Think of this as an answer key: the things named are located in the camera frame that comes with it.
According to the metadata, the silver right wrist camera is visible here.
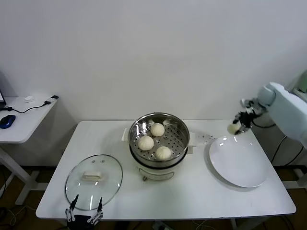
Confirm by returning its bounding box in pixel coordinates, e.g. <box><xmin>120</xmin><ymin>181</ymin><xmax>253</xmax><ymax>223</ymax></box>
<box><xmin>240</xmin><ymin>98</ymin><xmax>255</xmax><ymax>110</ymax></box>

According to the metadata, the black hanging power cable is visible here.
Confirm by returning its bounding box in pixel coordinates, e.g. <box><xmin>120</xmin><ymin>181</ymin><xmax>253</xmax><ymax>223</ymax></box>
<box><xmin>273</xmin><ymin>135</ymin><xmax>304</xmax><ymax>166</ymax></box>

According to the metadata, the white steamed baozi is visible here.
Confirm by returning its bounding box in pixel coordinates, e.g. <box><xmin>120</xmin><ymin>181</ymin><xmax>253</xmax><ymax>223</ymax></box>
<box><xmin>138</xmin><ymin>135</ymin><xmax>154</xmax><ymax>151</ymax></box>
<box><xmin>150</xmin><ymin>123</ymin><xmax>165</xmax><ymax>137</ymax></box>
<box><xmin>155</xmin><ymin>146</ymin><xmax>172</xmax><ymax>161</ymax></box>
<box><xmin>227</xmin><ymin>123</ymin><xmax>240</xmax><ymax>135</ymax></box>

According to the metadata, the black desk cable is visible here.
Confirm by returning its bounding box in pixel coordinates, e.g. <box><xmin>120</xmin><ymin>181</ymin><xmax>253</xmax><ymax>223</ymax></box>
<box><xmin>1</xmin><ymin>95</ymin><xmax>59</xmax><ymax>113</ymax></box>

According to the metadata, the stainless steel steamer basket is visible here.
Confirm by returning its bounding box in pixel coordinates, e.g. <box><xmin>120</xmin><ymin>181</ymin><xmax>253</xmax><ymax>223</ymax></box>
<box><xmin>122</xmin><ymin>113</ymin><xmax>199</xmax><ymax>168</ymax></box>

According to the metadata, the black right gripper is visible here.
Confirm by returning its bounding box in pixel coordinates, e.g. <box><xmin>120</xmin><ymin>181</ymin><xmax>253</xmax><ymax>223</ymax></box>
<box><xmin>231</xmin><ymin>107</ymin><xmax>256</xmax><ymax>135</ymax></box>

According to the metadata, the white side desk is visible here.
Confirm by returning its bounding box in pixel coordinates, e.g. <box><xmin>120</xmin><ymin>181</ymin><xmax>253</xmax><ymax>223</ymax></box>
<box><xmin>0</xmin><ymin>95</ymin><xmax>59</xmax><ymax>206</ymax></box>

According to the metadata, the blue computer mouse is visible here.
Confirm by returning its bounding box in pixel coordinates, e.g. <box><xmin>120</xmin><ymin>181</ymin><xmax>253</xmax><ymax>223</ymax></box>
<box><xmin>0</xmin><ymin>114</ymin><xmax>16</xmax><ymax>129</ymax></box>

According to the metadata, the pale green object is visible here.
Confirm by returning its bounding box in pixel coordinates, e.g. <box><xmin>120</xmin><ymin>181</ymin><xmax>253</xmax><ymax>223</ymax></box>
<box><xmin>294</xmin><ymin>71</ymin><xmax>307</xmax><ymax>94</ymax></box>

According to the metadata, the white round plate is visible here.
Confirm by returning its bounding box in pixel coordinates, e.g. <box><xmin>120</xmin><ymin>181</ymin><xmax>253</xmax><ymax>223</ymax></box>
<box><xmin>209</xmin><ymin>136</ymin><xmax>271</xmax><ymax>188</ymax></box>

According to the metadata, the glass lid with cream handle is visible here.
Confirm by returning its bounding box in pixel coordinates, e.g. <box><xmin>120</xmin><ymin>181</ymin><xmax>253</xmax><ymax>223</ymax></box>
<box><xmin>64</xmin><ymin>154</ymin><xmax>124</xmax><ymax>211</ymax></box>

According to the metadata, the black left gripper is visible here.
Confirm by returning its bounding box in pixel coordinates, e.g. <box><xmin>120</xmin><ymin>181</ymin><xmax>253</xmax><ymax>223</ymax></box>
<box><xmin>65</xmin><ymin>194</ymin><xmax>104</xmax><ymax>230</ymax></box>

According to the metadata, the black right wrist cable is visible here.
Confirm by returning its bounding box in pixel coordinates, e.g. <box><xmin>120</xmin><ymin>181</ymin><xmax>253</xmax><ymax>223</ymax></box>
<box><xmin>251</xmin><ymin>116</ymin><xmax>277</xmax><ymax>128</ymax></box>

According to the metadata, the black laptop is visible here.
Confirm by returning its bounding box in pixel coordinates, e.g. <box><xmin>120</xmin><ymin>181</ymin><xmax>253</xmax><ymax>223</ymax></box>
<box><xmin>0</xmin><ymin>89</ymin><xmax>7</xmax><ymax>111</ymax></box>

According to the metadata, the cream electric cooker base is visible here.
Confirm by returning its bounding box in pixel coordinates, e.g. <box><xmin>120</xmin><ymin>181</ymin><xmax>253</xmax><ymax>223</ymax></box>
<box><xmin>129</xmin><ymin>141</ymin><xmax>194</xmax><ymax>182</ymax></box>

